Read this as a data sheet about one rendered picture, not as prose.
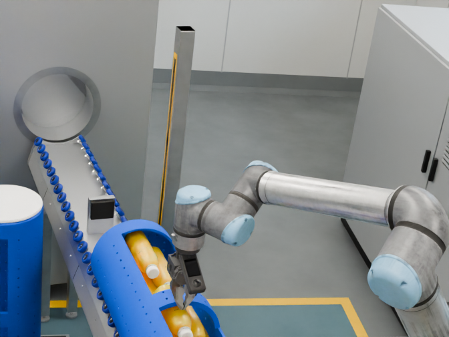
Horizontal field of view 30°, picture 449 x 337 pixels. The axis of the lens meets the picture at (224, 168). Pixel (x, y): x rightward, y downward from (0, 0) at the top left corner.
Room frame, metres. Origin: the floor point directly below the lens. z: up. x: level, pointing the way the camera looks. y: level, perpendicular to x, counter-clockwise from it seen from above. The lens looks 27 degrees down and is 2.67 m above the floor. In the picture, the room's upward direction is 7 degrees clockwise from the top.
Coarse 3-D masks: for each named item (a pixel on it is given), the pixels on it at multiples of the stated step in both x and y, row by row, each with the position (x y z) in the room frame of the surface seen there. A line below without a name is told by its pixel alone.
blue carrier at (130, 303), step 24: (120, 240) 2.29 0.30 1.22; (168, 240) 2.44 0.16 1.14; (96, 264) 2.28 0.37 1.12; (120, 264) 2.18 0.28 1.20; (120, 288) 2.09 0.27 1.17; (144, 288) 2.04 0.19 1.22; (120, 312) 2.02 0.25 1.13; (144, 312) 1.95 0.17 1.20; (120, 336) 2.00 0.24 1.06; (144, 336) 1.87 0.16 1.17; (168, 336) 1.83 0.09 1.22; (216, 336) 2.03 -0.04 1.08
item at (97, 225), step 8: (88, 200) 2.76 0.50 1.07; (96, 200) 2.76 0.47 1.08; (104, 200) 2.77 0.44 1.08; (112, 200) 2.78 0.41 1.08; (88, 208) 2.76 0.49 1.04; (96, 208) 2.75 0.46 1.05; (104, 208) 2.76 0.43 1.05; (112, 208) 2.77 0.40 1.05; (88, 216) 2.75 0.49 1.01; (96, 216) 2.75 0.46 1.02; (104, 216) 2.76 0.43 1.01; (112, 216) 2.77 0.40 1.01; (88, 224) 2.75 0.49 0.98; (96, 224) 2.76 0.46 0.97; (104, 224) 2.78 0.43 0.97; (112, 224) 2.79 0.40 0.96; (88, 232) 2.75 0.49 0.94; (96, 232) 2.76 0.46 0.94; (104, 232) 2.78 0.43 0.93
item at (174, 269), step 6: (174, 246) 1.96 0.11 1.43; (174, 252) 2.00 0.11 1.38; (180, 252) 1.93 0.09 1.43; (186, 252) 1.93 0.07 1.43; (192, 252) 1.93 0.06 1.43; (168, 258) 1.99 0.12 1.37; (174, 258) 1.98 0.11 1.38; (174, 264) 1.95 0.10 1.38; (168, 270) 1.98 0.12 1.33; (174, 270) 1.94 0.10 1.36; (180, 270) 1.93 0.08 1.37; (174, 276) 1.93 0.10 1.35; (180, 276) 1.93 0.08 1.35; (180, 282) 1.93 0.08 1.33
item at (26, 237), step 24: (0, 240) 2.85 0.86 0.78; (24, 240) 2.63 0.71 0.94; (0, 264) 2.85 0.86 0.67; (24, 264) 2.63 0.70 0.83; (0, 288) 2.85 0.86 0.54; (24, 288) 2.63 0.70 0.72; (0, 312) 2.60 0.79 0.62; (24, 312) 2.63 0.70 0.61; (0, 336) 2.85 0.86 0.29; (24, 336) 2.63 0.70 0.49
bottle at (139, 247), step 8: (136, 232) 2.37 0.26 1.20; (128, 240) 2.35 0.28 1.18; (136, 240) 2.33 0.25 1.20; (144, 240) 2.33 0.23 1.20; (136, 248) 2.29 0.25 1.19; (144, 248) 2.28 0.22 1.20; (152, 248) 2.31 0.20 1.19; (136, 256) 2.26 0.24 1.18; (144, 256) 2.24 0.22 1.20; (152, 256) 2.25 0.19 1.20; (144, 264) 2.22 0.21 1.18; (152, 264) 2.22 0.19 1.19; (144, 272) 2.22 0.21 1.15
